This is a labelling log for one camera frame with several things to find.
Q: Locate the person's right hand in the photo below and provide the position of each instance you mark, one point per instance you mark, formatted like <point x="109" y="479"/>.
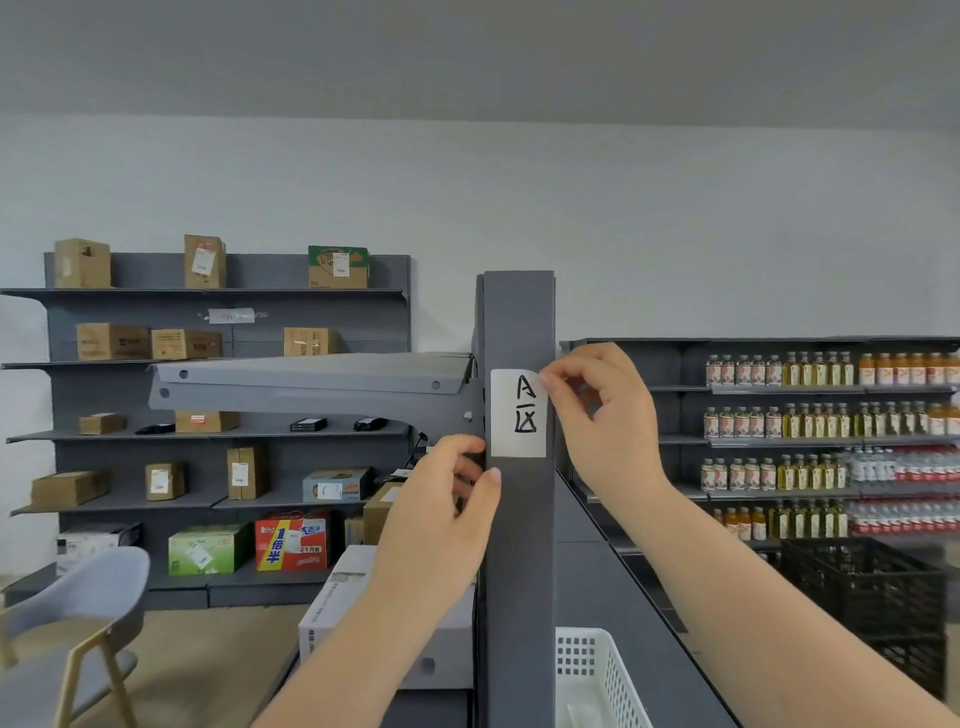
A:
<point x="619" y="435"/>

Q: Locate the person's left hand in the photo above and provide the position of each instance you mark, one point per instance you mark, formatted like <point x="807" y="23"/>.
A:
<point x="431" y="525"/>

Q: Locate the person's right thumb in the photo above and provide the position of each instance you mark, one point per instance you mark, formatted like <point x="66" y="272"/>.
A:
<point x="559" y="420"/>

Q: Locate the person's left thumb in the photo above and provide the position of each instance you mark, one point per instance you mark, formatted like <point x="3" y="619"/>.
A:
<point x="484" y="499"/>

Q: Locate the white paper label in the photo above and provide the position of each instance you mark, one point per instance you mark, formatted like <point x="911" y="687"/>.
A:
<point x="517" y="442"/>

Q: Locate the person's right forearm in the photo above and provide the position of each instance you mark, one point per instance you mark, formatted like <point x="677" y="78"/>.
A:
<point x="750" y="622"/>

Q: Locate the person's left forearm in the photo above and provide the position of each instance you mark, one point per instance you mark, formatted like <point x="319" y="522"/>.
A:
<point x="375" y="660"/>

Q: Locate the large brown cardboard box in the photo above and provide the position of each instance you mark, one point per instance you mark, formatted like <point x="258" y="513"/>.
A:
<point x="379" y="514"/>

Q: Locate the narrow brown cardboard box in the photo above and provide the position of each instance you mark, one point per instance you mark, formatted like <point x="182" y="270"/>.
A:
<point x="354" y="531"/>

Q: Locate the blue grey printed box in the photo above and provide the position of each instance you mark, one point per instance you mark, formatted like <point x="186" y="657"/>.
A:
<point x="336" y="485"/>

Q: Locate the white cardboard box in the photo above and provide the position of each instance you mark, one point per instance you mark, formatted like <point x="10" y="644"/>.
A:
<point x="337" y="600"/>

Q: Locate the row of pink label bottles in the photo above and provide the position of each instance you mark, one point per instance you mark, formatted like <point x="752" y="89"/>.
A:
<point x="739" y="475"/>
<point x="742" y="371"/>
<point x="742" y="423"/>

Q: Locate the red and yellow carton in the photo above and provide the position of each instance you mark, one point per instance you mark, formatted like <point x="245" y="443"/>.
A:
<point x="291" y="544"/>

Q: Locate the grey metal shelf board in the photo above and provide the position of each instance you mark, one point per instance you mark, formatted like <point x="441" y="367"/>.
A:
<point x="315" y="379"/>

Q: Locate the row of orange juice bottles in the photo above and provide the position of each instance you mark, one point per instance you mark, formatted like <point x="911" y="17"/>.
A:
<point x="945" y="420"/>
<point x="742" y="523"/>
<point x="907" y="369"/>

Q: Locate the white plastic basket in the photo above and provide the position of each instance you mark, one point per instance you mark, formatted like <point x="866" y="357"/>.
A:
<point x="592" y="682"/>

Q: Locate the upright brown box white label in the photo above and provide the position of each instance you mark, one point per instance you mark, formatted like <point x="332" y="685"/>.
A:
<point x="246" y="474"/>

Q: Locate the row of green oil bottles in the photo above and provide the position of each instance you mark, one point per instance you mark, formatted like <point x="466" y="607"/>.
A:
<point x="855" y="421"/>
<point x="810" y="520"/>
<point x="817" y="370"/>
<point x="814" y="474"/>

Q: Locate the green top cardboard box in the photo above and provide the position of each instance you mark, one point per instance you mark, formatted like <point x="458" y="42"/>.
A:
<point x="339" y="268"/>

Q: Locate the green printed carton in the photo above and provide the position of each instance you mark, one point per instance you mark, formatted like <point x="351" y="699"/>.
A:
<point x="208" y="550"/>

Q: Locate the brown box red label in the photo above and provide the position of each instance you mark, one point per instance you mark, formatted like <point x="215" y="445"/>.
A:
<point x="206" y="422"/>

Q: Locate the white paper sign on shelf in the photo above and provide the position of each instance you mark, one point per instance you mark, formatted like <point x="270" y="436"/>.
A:
<point x="234" y="316"/>

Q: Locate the brown box with dark print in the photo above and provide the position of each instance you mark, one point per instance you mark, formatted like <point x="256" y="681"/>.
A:
<point x="186" y="344"/>

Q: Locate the flat black pouch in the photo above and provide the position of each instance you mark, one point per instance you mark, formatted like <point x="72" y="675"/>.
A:
<point x="154" y="430"/>

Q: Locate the row of clear water bottles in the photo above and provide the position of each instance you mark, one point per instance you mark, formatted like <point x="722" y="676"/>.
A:
<point x="900" y="517"/>
<point x="900" y="466"/>

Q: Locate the black plastic crate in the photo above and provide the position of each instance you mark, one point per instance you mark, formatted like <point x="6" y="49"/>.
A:
<point x="862" y="592"/>

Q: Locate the tall brown box white label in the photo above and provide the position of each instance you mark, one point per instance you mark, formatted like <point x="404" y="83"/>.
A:
<point x="204" y="262"/>

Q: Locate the small flat brown box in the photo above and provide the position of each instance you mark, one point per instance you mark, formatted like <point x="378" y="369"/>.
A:
<point x="101" y="424"/>

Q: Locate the white and black box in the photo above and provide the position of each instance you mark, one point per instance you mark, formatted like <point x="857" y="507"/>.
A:
<point x="94" y="538"/>

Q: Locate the grey back shelving unit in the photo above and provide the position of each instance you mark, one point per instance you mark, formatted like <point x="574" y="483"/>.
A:
<point x="135" y="307"/>

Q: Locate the wide brown cardboard box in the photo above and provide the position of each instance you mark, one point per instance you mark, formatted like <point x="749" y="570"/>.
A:
<point x="112" y="342"/>

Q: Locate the grey chair with wooden legs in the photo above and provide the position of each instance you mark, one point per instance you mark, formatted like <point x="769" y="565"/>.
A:
<point x="90" y="600"/>

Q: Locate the long low brown box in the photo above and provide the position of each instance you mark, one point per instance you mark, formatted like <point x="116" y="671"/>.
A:
<point x="69" y="489"/>

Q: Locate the plain brown cardboard box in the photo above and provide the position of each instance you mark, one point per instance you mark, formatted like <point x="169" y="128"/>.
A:
<point x="82" y="264"/>

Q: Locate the grey shelf upright post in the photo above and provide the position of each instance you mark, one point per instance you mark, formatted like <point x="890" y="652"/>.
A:
<point x="517" y="322"/>

